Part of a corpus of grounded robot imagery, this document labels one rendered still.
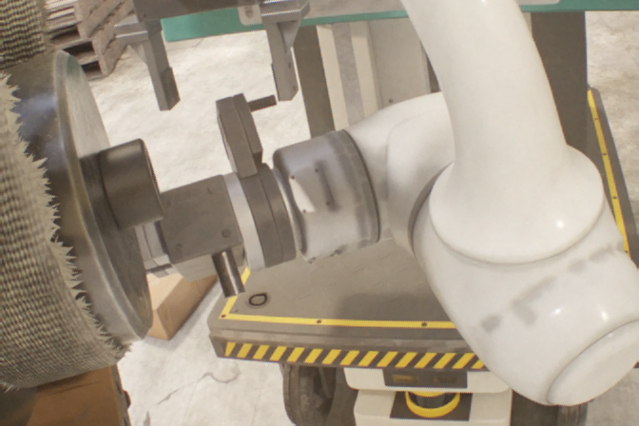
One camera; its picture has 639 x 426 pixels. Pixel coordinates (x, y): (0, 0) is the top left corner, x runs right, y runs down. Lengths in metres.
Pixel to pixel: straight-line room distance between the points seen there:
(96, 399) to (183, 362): 1.06
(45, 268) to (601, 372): 0.28
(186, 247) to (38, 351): 0.19
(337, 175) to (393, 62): 0.66
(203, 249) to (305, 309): 0.63
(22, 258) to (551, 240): 0.25
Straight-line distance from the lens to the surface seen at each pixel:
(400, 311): 1.01
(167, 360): 1.54
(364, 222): 0.47
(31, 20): 0.35
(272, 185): 0.47
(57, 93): 0.26
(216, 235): 0.43
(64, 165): 0.25
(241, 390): 1.41
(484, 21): 0.31
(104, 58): 3.73
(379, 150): 0.47
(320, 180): 0.46
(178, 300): 1.59
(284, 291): 1.09
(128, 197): 0.29
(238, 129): 0.48
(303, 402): 1.17
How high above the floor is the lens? 0.98
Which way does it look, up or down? 29 degrees down
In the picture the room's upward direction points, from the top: 11 degrees counter-clockwise
